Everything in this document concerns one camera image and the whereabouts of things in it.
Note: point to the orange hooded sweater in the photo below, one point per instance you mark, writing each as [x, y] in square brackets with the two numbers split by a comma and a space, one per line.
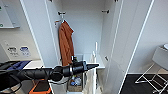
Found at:
[66, 43]

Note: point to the white wardrobe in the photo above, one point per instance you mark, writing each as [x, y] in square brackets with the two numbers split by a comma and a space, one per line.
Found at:
[83, 26]

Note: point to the white sticker with orange strip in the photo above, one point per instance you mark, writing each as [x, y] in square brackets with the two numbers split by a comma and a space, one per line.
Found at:
[56, 22]

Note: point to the orange folding stand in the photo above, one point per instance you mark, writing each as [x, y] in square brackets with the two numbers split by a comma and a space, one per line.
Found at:
[31, 90]

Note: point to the black wardrobe hook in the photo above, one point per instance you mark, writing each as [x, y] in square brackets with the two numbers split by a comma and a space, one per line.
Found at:
[61, 14]
[106, 11]

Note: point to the white wall sign blue header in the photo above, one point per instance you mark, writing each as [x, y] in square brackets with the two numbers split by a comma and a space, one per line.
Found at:
[24, 50]

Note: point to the white wall sign dark header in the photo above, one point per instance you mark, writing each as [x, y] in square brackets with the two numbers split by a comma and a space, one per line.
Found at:
[12, 50]

